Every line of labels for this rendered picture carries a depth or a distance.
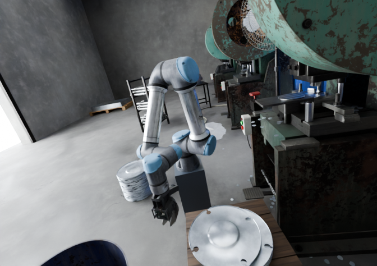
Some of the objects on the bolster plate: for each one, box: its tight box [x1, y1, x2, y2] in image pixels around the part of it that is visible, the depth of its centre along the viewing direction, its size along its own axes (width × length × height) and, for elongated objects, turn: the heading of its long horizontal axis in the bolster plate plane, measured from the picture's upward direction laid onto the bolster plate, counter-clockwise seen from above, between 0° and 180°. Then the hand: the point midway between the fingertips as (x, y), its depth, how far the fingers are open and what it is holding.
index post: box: [305, 100, 314, 122], centre depth 82 cm, size 3×3×10 cm
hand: (173, 220), depth 83 cm, fingers closed
